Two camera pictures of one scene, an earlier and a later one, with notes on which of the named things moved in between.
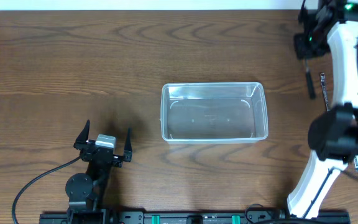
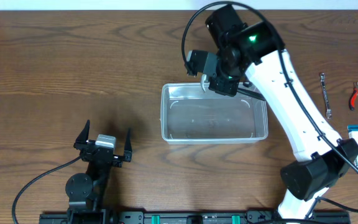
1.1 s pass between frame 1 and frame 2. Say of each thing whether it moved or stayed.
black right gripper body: moved
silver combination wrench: stayed
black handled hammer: moved
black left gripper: stayed
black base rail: stayed
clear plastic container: stayed
